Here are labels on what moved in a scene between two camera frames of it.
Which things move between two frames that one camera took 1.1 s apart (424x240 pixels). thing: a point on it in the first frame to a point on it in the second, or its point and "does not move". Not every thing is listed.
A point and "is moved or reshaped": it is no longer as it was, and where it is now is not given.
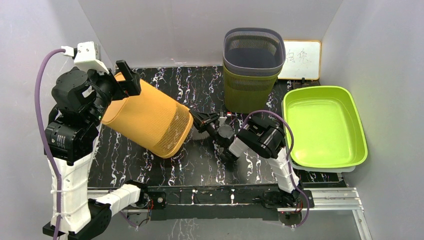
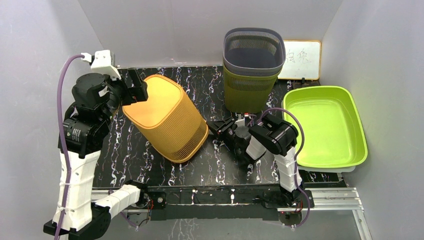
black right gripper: [199, 119] to [220, 127]
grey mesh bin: [253, 51] does not move
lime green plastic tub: [327, 128] does not move
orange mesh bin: [152, 120] is moved or reshaped
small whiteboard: [303, 60] does not move
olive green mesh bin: [245, 94] does not move
